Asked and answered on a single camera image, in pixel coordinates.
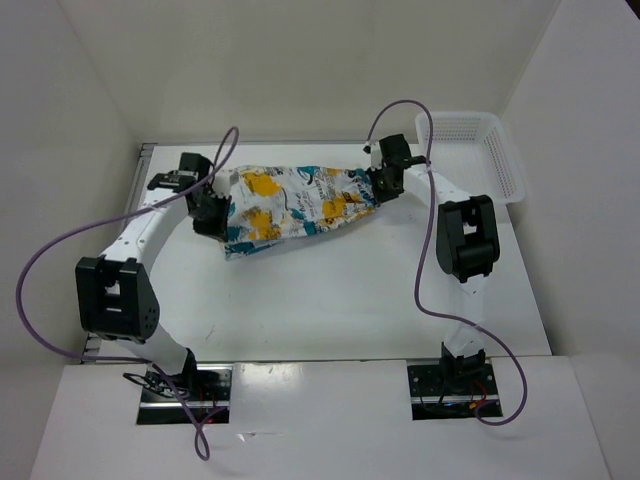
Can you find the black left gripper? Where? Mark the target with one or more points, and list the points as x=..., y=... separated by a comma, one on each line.
x=217, y=229

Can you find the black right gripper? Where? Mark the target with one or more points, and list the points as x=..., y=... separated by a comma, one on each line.
x=382, y=196

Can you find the colourful patterned shorts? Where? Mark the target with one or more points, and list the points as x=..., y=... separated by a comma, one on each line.
x=270, y=205

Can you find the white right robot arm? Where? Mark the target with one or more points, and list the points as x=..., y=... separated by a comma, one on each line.
x=466, y=244

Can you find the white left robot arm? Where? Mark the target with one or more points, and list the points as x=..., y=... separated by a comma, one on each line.
x=116, y=299

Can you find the white plastic basket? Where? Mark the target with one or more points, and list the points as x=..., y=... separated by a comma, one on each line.
x=471, y=150

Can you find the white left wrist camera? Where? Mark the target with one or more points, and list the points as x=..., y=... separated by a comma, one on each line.
x=221, y=185

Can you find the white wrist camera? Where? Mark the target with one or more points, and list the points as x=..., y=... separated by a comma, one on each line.
x=372, y=149
x=221, y=185

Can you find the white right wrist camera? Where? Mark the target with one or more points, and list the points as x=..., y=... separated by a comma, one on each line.
x=372, y=149

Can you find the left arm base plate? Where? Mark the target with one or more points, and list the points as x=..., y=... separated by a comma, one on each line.
x=209, y=403

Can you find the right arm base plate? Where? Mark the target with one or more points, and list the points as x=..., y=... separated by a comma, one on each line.
x=434, y=398

